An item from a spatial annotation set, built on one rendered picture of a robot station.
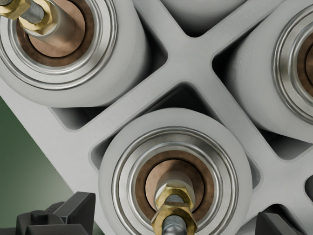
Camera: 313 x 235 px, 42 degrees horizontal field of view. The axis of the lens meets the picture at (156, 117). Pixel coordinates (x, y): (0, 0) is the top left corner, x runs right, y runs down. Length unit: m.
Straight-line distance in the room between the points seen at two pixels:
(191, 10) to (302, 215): 0.18
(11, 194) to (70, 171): 0.22
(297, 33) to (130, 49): 0.10
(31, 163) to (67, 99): 0.28
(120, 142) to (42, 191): 0.29
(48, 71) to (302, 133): 0.16
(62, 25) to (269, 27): 0.12
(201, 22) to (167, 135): 0.14
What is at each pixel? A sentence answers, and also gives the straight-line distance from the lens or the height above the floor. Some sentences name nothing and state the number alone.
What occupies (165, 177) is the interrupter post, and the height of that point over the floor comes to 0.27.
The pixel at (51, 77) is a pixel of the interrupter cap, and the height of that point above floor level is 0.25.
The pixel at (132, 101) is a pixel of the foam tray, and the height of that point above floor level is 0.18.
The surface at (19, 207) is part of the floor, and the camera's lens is 0.55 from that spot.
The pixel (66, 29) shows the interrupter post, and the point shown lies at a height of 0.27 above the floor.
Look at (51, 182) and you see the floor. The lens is 0.53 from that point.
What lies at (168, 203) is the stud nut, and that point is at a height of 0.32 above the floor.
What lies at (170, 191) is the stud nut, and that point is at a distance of 0.21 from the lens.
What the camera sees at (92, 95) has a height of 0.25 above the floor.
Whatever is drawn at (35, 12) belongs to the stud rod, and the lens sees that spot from 0.21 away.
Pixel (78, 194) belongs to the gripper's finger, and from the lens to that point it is 0.16.
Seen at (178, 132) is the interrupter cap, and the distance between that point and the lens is 0.24.
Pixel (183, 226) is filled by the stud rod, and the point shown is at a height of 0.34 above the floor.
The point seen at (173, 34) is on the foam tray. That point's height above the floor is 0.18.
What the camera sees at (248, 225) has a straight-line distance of 0.35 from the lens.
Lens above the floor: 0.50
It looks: 87 degrees down
